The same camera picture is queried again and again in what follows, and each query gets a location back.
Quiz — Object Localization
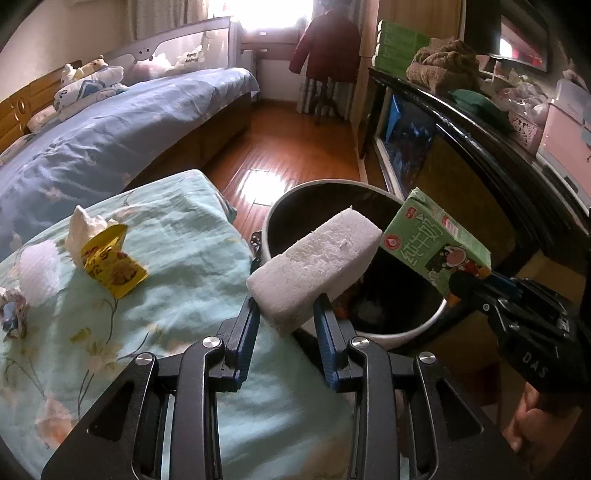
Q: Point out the wooden headboard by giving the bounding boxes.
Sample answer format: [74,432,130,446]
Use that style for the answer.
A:
[0,67,62,153]

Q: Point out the silver blue wrapper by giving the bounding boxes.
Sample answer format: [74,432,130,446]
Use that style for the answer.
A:
[0,287,29,339]

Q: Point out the black tv cabinet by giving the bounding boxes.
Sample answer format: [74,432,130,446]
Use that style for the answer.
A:
[360,67,590,306]

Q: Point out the yellow snack bag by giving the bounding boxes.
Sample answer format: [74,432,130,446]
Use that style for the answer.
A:
[80,223,148,300]

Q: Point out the white foam block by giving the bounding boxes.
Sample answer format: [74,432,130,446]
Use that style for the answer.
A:
[246,208,383,337]

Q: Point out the white paper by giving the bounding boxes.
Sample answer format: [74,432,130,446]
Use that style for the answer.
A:
[65,205,116,268]

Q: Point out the pink storage box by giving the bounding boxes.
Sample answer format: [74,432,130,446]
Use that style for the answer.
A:
[536,79,591,211]

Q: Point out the white foam net sleeve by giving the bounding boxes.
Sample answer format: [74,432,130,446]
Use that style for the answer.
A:
[17,240,61,307]

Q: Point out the green milk carton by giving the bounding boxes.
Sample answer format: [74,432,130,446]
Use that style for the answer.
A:
[381,188,492,305]

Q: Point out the person's right hand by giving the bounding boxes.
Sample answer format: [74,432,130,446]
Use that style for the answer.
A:
[503,383,581,473]

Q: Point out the floral green tablecloth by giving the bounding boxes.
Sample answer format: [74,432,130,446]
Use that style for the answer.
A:
[1,170,353,479]

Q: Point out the brown folded towel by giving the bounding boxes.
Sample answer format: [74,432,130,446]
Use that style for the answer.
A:
[406,40,479,97]

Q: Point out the white round trash bin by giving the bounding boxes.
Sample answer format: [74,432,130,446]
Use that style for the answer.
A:
[246,180,447,349]

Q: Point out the pink pillow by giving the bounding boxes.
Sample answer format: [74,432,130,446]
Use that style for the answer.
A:
[27,105,57,134]

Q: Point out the dark red hanging coat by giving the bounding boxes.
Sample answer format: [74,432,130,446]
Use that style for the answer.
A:
[288,9,361,83]

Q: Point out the folded white blue quilt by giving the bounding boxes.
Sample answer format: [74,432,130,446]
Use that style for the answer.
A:
[54,66,127,121]

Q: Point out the grey bed guard rail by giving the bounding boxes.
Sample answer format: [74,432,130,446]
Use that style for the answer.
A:
[103,17,238,86]

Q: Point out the plush toys on quilt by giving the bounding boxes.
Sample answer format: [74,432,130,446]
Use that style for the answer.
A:
[60,56,108,86]

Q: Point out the bed with blue cover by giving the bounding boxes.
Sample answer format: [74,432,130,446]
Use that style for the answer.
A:
[1,68,259,257]

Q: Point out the green boxes stack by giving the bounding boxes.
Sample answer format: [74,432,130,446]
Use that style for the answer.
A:
[373,20,430,79]

